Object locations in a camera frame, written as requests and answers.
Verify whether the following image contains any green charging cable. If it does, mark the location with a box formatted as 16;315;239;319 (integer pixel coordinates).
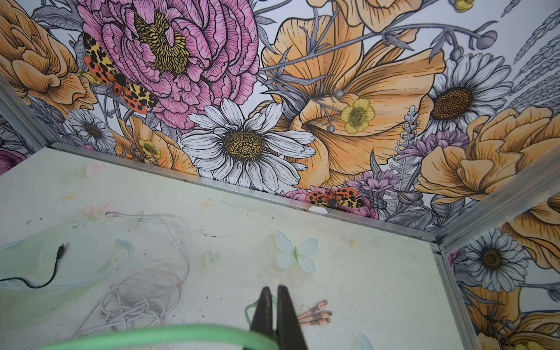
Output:
36;295;281;350

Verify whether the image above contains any black charging cable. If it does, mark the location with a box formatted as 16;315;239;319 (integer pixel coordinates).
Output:
0;242;69;290

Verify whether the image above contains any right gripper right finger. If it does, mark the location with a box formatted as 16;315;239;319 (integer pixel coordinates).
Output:
276;285;308;350

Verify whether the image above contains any orange pink charging cable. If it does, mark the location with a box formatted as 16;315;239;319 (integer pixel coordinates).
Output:
297;299;333;328

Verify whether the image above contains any white charging cable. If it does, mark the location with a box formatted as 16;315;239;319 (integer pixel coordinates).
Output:
65;211;191;340

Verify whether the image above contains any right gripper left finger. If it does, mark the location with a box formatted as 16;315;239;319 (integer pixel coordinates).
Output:
248;287;275;342

